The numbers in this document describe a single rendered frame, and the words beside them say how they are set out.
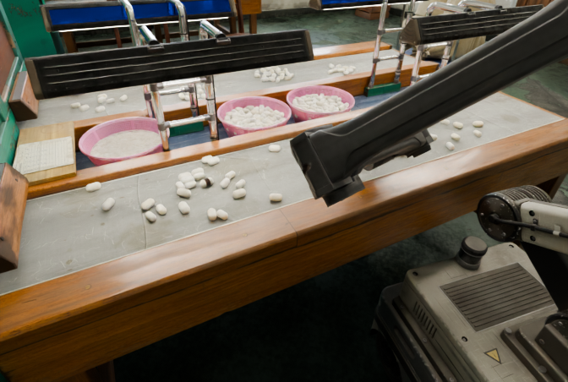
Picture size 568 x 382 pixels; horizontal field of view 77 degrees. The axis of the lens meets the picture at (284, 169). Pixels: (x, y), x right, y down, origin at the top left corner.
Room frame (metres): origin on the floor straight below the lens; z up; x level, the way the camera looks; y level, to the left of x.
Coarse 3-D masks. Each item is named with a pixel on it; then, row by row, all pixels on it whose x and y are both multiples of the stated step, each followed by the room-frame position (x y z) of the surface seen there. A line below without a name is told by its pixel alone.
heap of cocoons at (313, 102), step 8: (304, 96) 1.39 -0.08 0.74; (312, 96) 1.40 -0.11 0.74; (320, 96) 1.39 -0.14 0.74; (328, 96) 1.39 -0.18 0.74; (336, 96) 1.39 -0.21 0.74; (296, 104) 1.31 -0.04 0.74; (304, 104) 1.32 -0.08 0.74; (312, 104) 1.33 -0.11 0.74; (320, 104) 1.32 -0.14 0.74; (328, 104) 1.32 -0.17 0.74; (336, 104) 1.32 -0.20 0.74; (344, 104) 1.32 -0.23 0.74
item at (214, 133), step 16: (144, 32) 0.85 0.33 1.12; (208, 32) 0.90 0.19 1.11; (160, 48) 0.77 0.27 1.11; (176, 80) 0.95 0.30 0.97; (192, 80) 0.96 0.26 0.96; (208, 80) 0.98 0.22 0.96; (160, 96) 0.92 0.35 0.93; (208, 96) 0.98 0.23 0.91; (160, 112) 0.91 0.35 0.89; (208, 112) 0.98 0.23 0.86; (160, 128) 0.91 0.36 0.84
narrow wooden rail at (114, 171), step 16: (352, 112) 1.20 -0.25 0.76; (272, 128) 1.06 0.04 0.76; (288, 128) 1.06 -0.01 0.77; (304, 128) 1.07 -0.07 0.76; (208, 144) 0.95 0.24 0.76; (224, 144) 0.95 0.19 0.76; (240, 144) 0.96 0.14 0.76; (256, 144) 0.98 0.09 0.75; (128, 160) 0.85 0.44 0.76; (144, 160) 0.85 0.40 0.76; (160, 160) 0.85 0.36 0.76; (176, 160) 0.86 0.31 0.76; (192, 160) 0.89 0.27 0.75; (80, 176) 0.77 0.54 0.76; (96, 176) 0.77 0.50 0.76; (112, 176) 0.78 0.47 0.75; (128, 176) 0.80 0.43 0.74; (32, 192) 0.70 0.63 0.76; (48, 192) 0.71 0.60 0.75
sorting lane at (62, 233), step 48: (288, 144) 1.00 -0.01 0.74; (432, 144) 1.03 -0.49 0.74; (480, 144) 1.04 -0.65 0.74; (96, 192) 0.73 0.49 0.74; (144, 192) 0.74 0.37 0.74; (192, 192) 0.74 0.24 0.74; (288, 192) 0.75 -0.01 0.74; (48, 240) 0.56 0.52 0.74; (96, 240) 0.56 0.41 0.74; (144, 240) 0.56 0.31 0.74; (0, 288) 0.43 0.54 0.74
